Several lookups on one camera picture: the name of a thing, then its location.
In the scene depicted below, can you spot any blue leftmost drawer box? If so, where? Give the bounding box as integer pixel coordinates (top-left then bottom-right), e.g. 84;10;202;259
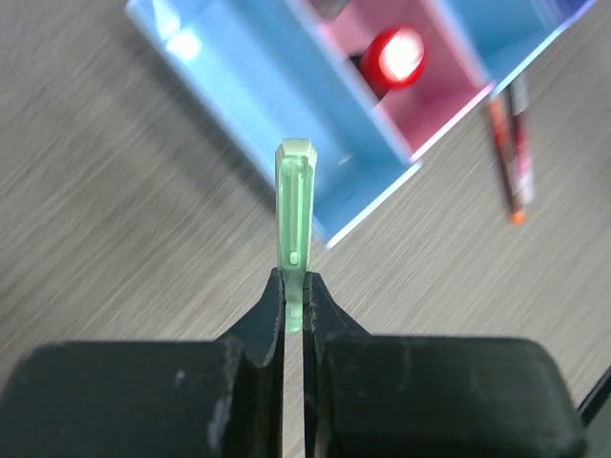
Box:
126;1;419;246

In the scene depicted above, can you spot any pink drawer box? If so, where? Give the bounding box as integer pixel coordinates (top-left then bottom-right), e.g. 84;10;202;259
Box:
304;1;492;159

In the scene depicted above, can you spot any green clip pen cap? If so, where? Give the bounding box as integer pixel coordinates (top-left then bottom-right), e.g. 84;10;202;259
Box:
276;138;317;333

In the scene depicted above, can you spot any red stamp black cap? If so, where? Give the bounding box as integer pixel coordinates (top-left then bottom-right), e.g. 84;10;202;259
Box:
350;25;427;99

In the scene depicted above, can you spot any light blue drawer box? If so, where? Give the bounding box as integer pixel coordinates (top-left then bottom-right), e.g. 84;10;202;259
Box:
446;0;594;94

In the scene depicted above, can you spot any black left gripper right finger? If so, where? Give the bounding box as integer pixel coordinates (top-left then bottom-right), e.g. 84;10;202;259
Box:
304;273;586;457

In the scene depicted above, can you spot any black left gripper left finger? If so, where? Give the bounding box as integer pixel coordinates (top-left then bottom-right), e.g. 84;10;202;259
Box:
1;269;284;457

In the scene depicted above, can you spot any orange capped pen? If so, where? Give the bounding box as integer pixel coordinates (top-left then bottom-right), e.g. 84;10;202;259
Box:
488;93;526;224

